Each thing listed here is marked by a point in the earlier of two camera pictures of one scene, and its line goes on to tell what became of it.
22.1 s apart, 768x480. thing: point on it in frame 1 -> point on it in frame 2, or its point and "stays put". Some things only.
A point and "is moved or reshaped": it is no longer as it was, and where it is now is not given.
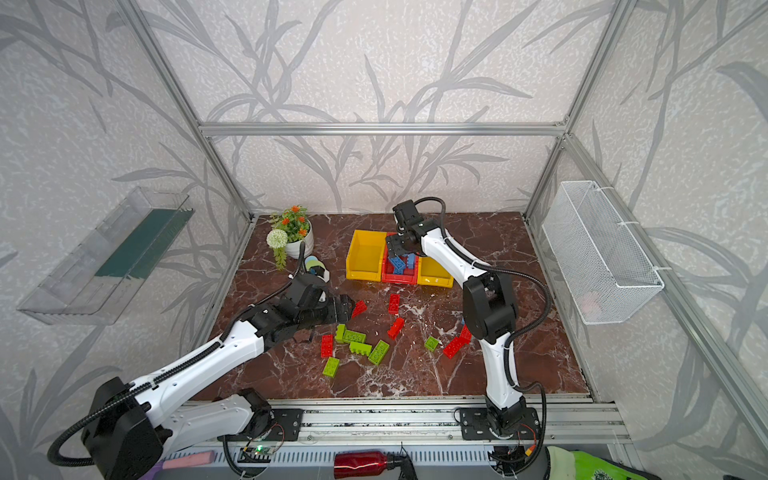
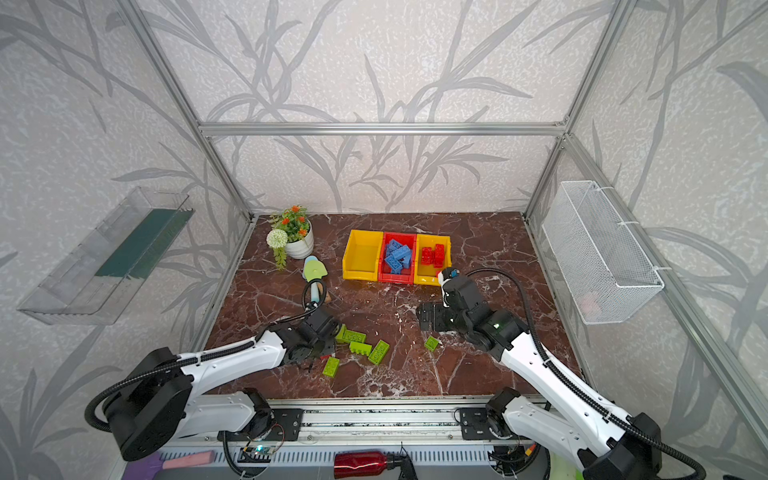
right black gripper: x=395 y=245 -> x=437 y=315
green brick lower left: x=331 y=367 stays put
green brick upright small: x=340 y=330 stays put
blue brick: x=396 y=261 is moved or reshaped
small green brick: x=431 y=343 stays put
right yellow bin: x=431 y=273 stays put
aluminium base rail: x=569 y=421 stays put
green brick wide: x=352 y=336 stays put
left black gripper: x=335 y=308 -> x=327 y=327
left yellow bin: x=364 y=260 stays put
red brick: x=453 y=346 -> x=427 y=256
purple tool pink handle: x=191 y=461 stays put
